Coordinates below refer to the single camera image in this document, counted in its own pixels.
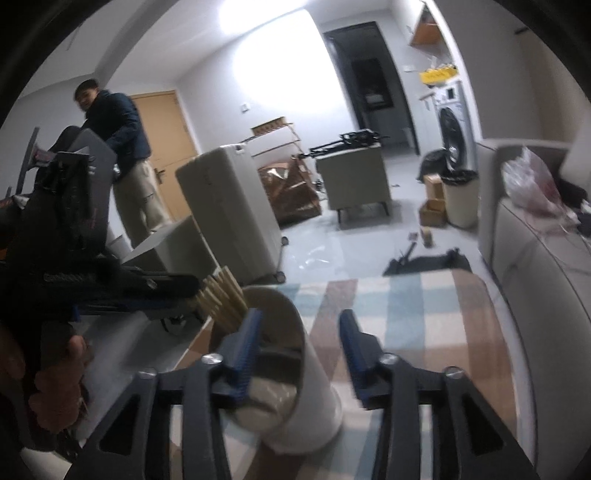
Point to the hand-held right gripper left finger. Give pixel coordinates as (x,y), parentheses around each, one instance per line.
(244,350)

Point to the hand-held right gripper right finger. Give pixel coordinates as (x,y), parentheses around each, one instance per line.
(353,355)

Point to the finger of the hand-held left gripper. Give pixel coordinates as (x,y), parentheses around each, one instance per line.
(157,286)

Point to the grey white utensil holder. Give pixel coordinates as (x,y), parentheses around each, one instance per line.
(314,392)

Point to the bunch of wooden chopsticks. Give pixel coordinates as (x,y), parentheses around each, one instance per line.
(221,300)

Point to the person's left hand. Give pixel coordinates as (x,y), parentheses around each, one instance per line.
(55,383)

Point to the checked tablecloth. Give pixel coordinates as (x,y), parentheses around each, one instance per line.
(415,314)

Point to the beige hard suitcase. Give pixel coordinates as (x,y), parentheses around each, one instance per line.
(226,198)

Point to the wooden door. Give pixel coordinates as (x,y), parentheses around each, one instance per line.
(166,129)

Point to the brown tape roll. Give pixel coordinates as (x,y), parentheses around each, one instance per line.
(427,237)

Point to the brown patterned bag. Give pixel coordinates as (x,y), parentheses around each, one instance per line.
(286,194)

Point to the open cardboard box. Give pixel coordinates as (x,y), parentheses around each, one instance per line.
(433,214)

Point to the grey cabinet with legs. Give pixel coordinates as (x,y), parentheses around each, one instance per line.
(351,175)

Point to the tall cardboard box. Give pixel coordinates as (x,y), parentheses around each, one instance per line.
(433,187)

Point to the beige trash bin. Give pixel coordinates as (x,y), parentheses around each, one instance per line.
(461,203)

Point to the grey sofa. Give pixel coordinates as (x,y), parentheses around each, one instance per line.
(531,286)

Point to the wooden slotted tray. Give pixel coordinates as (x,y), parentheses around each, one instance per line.
(270,126)

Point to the wooden folding rack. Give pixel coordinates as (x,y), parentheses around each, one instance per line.
(295,138)

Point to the black trash bag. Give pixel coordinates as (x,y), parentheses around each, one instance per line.
(431,164)

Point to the black tripod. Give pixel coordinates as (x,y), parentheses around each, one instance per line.
(355,137)

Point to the white washing machine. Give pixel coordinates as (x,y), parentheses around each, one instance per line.
(455,134)

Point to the white red plastic bag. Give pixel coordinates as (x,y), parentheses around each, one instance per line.
(526,180)

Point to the black framed doorway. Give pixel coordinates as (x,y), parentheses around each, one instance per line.
(369,69)

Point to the yellow box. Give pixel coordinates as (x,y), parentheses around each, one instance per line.
(438,76)

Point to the grey sofa cushion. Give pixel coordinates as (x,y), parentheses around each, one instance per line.
(577,161)

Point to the wooden wall shelf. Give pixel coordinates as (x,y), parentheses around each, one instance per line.
(427,32)

